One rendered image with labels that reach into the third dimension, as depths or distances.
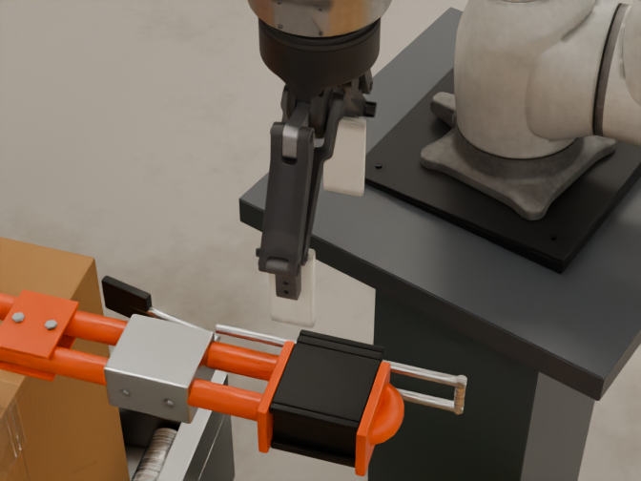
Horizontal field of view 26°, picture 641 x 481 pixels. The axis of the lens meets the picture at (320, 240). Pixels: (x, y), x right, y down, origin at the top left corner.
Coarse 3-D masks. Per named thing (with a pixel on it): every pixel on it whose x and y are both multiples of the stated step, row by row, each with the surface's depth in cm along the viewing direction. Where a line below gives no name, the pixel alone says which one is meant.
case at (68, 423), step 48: (0, 240) 137; (0, 288) 132; (48, 288) 132; (96, 288) 137; (0, 384) 124; (48, 384) 130; (96, 384) 143; (0, 432) 121; (48, 432) 132; (96, 432) 146; (0, 480) 124; (48, 480) 135; (96, 480) 149
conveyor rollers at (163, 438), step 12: (156, 432) 170; (168, 432) 170; (156, 444) 169; (168, 444) 169; (144, 456) 168; (156, 456) 167; (144, 468) 166; (156, 468) 166; (132, 480) 166; (144, 480) 165
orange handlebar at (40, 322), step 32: (32, 320) 110; (64, 320) 110; (96, 320) 110; (0, 352) 109; (32, 352) 107; (64, 352) 108; (224, 352) 108; (256, 352) 108; (256, 416) 105; (384, 416) 104
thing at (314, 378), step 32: (288, 352) 106; (320, 352) 106; (288, 384) 104; (320, 384) 104; (352, 384) 104; (384, 384) 104; (288, 416) 102; (320, 416) 102; (352, 416) 102; (288, 448) 105; (320, 448) 105; (352, 448) 104
